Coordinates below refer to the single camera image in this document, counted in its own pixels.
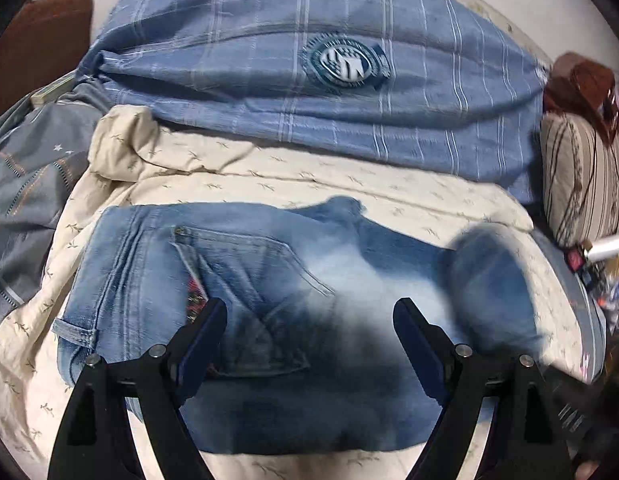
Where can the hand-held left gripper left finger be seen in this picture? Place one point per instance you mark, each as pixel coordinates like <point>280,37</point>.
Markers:
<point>202,355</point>

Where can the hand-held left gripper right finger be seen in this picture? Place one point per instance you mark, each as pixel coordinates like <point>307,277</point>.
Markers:
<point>419,352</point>

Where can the blue denim pants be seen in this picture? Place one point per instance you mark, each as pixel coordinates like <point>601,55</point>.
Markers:
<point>269,260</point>

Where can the small red bottle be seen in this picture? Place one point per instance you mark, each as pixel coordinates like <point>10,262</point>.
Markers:
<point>573,260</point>

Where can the white tube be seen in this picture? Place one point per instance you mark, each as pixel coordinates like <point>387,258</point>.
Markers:
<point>609,247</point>

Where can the cream leaf-print sheet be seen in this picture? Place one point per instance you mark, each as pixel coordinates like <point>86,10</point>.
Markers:
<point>339,180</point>

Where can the striped beige cushion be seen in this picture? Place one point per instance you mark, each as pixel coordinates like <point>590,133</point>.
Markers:
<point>589,180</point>

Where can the grey star-print quilt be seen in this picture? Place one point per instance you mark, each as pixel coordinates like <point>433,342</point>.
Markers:
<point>29,170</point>

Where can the blue plaid sofa cover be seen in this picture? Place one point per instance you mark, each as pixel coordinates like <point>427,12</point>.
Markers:
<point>239,60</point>

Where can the white power strip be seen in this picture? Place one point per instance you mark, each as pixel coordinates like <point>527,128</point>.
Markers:
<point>54,91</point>

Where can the red-brown plastic bag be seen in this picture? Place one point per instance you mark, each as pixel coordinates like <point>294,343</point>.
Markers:
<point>584,85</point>

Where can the brown armchair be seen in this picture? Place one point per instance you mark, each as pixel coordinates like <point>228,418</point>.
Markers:
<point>34,45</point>

